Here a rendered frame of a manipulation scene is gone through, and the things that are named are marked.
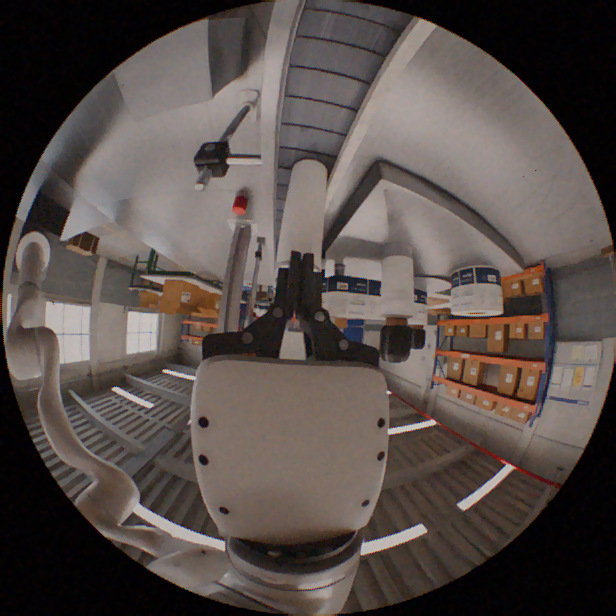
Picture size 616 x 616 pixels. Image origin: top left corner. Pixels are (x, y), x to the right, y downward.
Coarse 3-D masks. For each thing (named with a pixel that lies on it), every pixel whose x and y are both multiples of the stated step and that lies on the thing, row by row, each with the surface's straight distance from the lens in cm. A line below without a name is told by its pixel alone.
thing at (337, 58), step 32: (320, 0) 22; (320, 32) 22; (352, 32) 22; (384, 32) 22; (320, 64) 22; (352, 64) 22; (288, 96) 24; (320, 96) 23; (352, 96) 23; (288, 128) 25; (320, 128) 26; (288, 160) 29; (320, 160) 28
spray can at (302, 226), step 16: (304, 160) 27; (304, 176) 25; (320, 176) 26; (288, 192) 25; (304, 192) 23; (320, 192) 24; (288, 208) 22; (304, 208) 21; (320, 208) 22; (288, 224) 21; (304, 224) 20; (320, 224) 21; (288, 240) 20; (304, 240) 19; (320, 240) 21; (288, 256) 19; (320, 256) 20
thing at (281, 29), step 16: (288, 0) 14; (272, 16) 14; (288, 16) 14; (272, 32) 14; (288, 32) 14; (272, 48) 14; (288, 48) 14; (272, 64) 14; (272, 80) 14; (272, 96) 15; (272, 112) 15; (272, 128) 16; (272, 144) 17; (272, 160) 18; (272, 176) 20; (272, 192) 21; (272, 208) 24; (272, 224) 27; (272, 240) 32; (272, 256) 39; (272, 272) 52
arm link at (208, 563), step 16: (160, 544) 43; (176, 544) 36; (192, 544) 33; (160, 560) 27; (176, 560) 28; (192, 560) 29; (208, 560) 30; (224, 560) 31; (176, 576) 25; (192, 576) 27; (208, 576) 29; (208, 592) 16; (224, 592) 16; (256, 608) 15
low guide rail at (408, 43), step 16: (416, 32) 19; (400, 48) 19; (416, 48) 19; (384, 64) 20; (400, 64) 19; (384, 80) 19; (368, 96) 20; (384, 96) 20; (368, 112) 20; (352, 128) 22; (352, 144) 22; (336, 160) 26; (336, 176) 25
